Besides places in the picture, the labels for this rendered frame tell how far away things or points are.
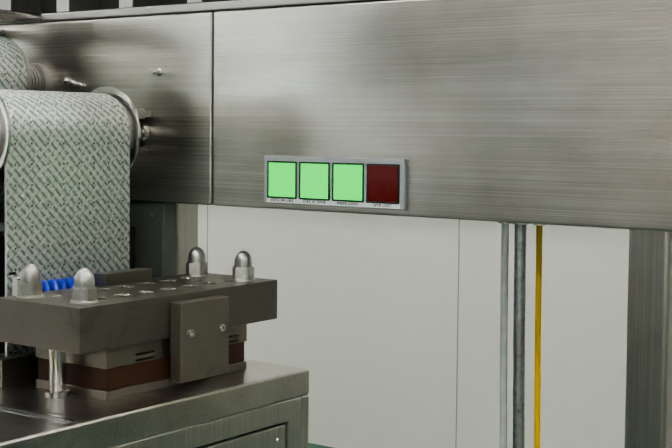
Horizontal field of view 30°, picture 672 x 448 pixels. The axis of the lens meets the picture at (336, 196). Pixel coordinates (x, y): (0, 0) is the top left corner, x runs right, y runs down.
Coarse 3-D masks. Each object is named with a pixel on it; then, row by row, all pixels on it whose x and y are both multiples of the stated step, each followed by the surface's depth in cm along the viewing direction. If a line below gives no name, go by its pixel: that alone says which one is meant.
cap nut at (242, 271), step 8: (240, 256) 189; (248, 256) 189; (240, 264) 189; (248, 264) 189; (232, 272) 190; (240, 272) 189; (248, 272) 189; (232, 280) 189; (240, 280) 189; (248, 280) 189
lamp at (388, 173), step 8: (368, 168) 176; (376, 168) 175; (384, 168) 174; (392, 168) 173; (368, 176) 176; (376, 176) 175; (384, 176) 174; (392, 176) 173; (368, 184) 176; (376, 184) 175; (384, 184) 174; (392, 184) 173; (368, 192) 176; (376, 192) 175; (384, 192) 174; (392, 192) 173; (368, 200) 176; (376, 200) 175; (384, 200) 174; (392, 200) 173
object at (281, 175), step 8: (272, 168) 186; (280, 168) 185; (288, 168) 184; (272, 176) 186; (280, 176) 185; (288, 176) 184; (272, 184) 186; (280, 184) 185; (288, 184) 184; (272, 192) 186; (280, 192) 185; (288, 192) 184
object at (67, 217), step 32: (32, 192) 178; (64, 192) 182; (96, 192) 187; (128, 192) 193; (32, 224) 178; (64, 224) 183; (96, 224) 188; (128, 224) 193; (32, 256) 178; (64, 256) 183; (96, 256) 188; (128, 256) 193
